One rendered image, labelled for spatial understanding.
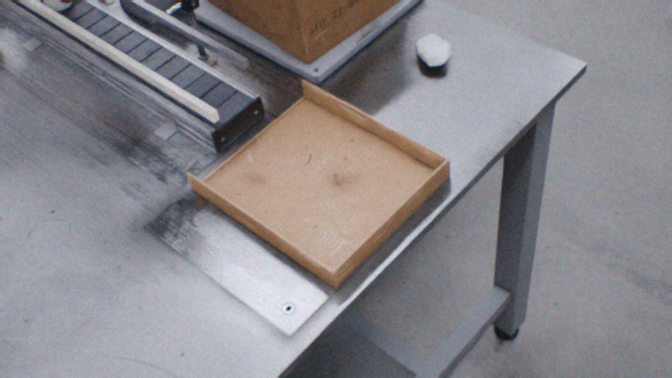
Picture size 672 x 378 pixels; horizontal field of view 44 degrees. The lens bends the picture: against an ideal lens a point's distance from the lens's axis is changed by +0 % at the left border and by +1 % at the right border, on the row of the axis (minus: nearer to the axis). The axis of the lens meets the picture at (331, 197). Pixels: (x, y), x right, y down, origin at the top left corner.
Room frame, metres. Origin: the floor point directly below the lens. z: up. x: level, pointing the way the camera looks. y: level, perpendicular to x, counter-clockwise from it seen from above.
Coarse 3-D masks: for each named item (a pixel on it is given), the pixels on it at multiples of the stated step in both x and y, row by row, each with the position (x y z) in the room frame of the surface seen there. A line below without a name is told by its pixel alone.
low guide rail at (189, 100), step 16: (32, 0) 1.32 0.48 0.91; (48, 16) 1.27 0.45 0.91; (80, 32) 1.20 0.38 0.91; (96, 48) 1.17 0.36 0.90; (112, 48) 1.14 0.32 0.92; (128, 64) 1.10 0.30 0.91; (160, 80) 1.04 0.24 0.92; (176, 96) 1.01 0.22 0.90; (192, 96) 0.99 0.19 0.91; (208, 112) 0.95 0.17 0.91
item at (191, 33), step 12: (132, 0) 1.20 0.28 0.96; (144, 12) 1.18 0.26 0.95; (156, 12) 1.16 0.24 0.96; (168, 24) 1.13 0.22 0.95; (180, 24) 1.12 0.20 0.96; (192, 36) 1.09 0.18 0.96; (204, 36) 1.08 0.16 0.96; (216, 48) 1.04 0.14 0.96; (228, 48) 1.04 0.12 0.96; (240, 60) 1.00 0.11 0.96
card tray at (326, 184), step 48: (288, 144) 0.94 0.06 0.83; (336, 144) 0.92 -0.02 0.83; (384, 144) 0.90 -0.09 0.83; (240, 192) 0.85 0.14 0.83; (288, 192) 0.84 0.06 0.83; (336, 192) 0.82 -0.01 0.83; (384, 192) 0.81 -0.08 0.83; (432, 192) 0.79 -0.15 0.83; (288, 240) 0.72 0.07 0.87; (336, 240) 0.73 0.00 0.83; (384, 240) 0.72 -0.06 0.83; (336, 288) 0.65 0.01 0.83
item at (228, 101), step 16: (16, 0) 1.38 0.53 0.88; (80, 0) 1.35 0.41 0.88; (64, 16) 1.31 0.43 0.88; (80, 16) 1.30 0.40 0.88; (96, 16) 1.29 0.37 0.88; (112, 16) 1.28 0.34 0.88; (64, 32) 1.26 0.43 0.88; (96, 32) 1.24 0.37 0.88; (112, 32) 1.24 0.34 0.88; (128, 32) 1.23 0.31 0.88; (128, 48) 1.18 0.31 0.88; (144, 48) 1.18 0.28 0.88; (160, 48) 1.17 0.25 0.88; (144, 64) 1.13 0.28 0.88; (160, 64) 1.13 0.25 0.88; (176, 64) 1.12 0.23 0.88; (192, 64) 1.11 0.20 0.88; (144, 80) 1.09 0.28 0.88; (176, 80) 1.08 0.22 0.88; (192, 80) 1.07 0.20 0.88; (208, 80) 1.07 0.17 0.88; (208, 96) 1.03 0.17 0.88; (224, 96) 1.02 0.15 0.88; (240, 96) 1.02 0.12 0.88; (192, 112) 1.00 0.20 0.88; (224, 112) 0.98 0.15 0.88
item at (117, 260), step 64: (0, 64) 1.26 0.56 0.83; (64, 64) 1.23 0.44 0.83; (256, 64) 1.15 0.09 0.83; (384, 64) 1.10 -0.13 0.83; (448, 64) 1.07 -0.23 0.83; (512, 64) 1.05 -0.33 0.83; (576, 64) 1.02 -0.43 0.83; (0, 128) 1.08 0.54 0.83; (64, 128) 1.06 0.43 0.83; (128, 128) 1.04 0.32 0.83; (256, 128) 0.99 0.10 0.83; (448, 128) 0.92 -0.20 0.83; (512, 128) 0.90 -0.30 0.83; (0, 192) 0.93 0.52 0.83; (64, 192) 0.91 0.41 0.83; (128, 192) 0.89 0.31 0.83; (192, 192) 0.87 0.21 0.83; (448, 192) 0.79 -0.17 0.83; (0, 256) 0.80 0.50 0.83; (64, 256) 0.78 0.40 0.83; (128, 256) 0.76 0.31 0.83; (192, 256) 0.75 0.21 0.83; (256, 256) 0.73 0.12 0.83; (384, 256) 0.69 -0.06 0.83; (0, 320) 0.69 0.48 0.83; (64, 320) 0.67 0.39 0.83; (128, 320) 0.65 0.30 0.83; (192, 320) 0.64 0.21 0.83; (256, 320) 0.62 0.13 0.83; (320, 320) 0.60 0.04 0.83
